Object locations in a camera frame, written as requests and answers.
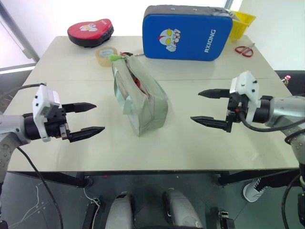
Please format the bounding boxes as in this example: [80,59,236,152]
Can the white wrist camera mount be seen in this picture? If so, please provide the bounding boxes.
[229,71,262,124]
[31,85,61,143]

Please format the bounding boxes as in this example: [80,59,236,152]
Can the blue rectangular kick pad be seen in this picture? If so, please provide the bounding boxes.
[142,5,234,62]

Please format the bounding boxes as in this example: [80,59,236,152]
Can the white wire on floor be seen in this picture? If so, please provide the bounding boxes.
[82,187,101,206]

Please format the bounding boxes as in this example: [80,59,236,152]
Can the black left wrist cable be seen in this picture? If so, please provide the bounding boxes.
[0,82,47,97]

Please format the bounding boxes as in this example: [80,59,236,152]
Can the clear packing tape roll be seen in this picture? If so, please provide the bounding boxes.
[95,45,118,67]

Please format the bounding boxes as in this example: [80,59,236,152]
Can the grey window frame post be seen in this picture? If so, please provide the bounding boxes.
[0,0,41,61]

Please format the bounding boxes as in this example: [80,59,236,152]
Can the grey-green pouch bag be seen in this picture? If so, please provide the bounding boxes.
[112,56,171,137]

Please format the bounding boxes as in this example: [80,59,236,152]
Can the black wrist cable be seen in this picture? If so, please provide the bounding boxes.
[238,110,305,133]
[0,82,47,97]

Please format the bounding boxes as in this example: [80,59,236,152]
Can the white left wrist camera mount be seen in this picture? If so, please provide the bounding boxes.
[31,85,61,143]

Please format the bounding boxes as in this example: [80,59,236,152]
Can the red and black focus mitt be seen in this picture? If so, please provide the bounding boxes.
[67,18,115,49]

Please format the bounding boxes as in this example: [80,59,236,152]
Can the black table frame bar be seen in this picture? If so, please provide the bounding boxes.
[7,171,94,188]
[217,169,301,187]

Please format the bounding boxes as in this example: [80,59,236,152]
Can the green fuzzy zipper charm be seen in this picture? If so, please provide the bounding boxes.
[108,51,133,63]

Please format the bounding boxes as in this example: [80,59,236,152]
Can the black stand foot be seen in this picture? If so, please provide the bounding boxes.
[82,196,103,229]
[209,207,236,229]

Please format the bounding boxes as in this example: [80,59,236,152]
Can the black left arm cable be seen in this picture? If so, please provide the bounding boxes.
[16,146,64,229]

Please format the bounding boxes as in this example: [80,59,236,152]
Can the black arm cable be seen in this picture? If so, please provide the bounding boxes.
[16,146,64,229]
[282,173,305,229]

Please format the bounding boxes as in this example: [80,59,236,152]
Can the white sneaker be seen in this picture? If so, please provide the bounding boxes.
[243,177,268,203]

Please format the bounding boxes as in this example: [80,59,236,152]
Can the grey rounded robot leg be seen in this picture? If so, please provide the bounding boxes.
[110,193,134,229]
[162,188,203,229]

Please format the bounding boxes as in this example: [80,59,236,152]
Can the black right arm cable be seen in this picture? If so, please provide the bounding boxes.
[282,173,305,229]

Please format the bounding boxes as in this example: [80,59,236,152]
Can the bottle with pink cap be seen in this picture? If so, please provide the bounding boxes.
[282,74,293,89]

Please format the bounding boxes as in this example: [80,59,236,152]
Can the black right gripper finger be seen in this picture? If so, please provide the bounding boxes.
[190,115,229,131]
[198,88,231,99]

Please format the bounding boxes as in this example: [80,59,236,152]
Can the red handled scissors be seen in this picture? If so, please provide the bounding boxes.
[234,42,256,58]

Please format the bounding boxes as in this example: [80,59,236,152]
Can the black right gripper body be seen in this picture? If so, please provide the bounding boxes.
[224,92,250,134]

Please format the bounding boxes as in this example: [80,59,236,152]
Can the yellow plastic bin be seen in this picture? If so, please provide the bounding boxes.
[227,10,257,43]

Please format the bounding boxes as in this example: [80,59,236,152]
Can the red object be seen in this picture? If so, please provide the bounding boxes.
[132,73,151,98]

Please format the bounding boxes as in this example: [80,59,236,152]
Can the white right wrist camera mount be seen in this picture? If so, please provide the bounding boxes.
[229,71,262,124]

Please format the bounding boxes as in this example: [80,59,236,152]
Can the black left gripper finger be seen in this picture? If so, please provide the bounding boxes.
[69,126,106,144]
[62,102,97,114]

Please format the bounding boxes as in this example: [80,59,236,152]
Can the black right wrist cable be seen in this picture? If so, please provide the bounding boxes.
[238,110,305,133]

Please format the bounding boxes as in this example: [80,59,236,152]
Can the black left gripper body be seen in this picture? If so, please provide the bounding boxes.
[44,106,71,141]

